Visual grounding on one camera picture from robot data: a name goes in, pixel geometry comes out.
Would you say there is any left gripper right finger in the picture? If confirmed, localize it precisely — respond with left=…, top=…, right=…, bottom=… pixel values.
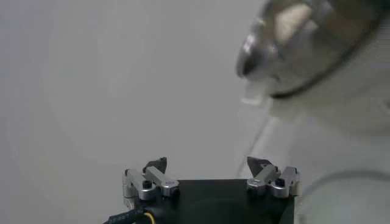
left=246, top=156, right=302, bottom=200

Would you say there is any white electric cooking pot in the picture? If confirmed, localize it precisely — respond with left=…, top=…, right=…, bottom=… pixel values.
left=240, top=18, right=390, bottom=138

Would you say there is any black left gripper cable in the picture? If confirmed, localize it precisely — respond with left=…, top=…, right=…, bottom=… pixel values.
left=102, top=206, right=157, bottom=224

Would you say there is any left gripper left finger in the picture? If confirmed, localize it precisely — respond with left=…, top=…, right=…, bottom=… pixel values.
left=121, top=156, right=180, bottom=208

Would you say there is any perforated steel steamer basket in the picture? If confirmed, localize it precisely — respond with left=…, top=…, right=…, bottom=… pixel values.
left=236, top=0, right=381, bottom=99

